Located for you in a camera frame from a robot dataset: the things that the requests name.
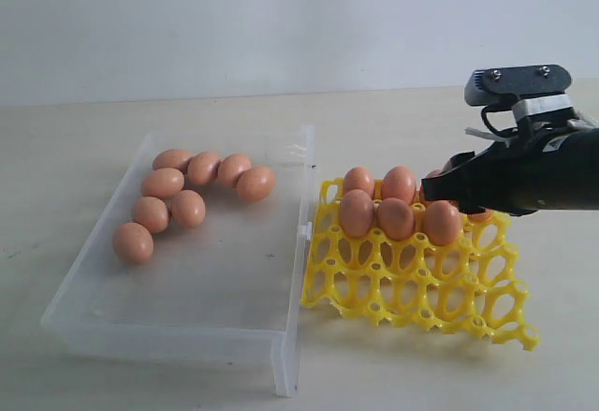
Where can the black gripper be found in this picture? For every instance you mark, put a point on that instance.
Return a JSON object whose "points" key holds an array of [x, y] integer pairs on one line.
{"points": [[550, 172]]}

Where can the brown egg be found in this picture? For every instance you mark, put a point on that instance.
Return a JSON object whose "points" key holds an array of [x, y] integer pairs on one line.
{"points": [[433, 174], [481, 217], [188, 209], [133, 243], [203, 168], [256, 183], [162, 183], [356, 213], [442, 223], [152, 213], [173, 158], [359, 178], [396, 218], [399, 182], [231, 169]]}

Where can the yellow plastic egg tray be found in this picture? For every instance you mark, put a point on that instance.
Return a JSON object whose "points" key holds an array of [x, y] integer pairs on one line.
{"points": [[469, 286]]}

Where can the clear plastic tray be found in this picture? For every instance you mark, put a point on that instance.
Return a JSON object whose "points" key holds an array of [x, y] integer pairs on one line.
{"points": [[227, 291]]}

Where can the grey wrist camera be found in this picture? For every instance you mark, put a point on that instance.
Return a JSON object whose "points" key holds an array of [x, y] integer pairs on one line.
{"points": [[500, 88]]}

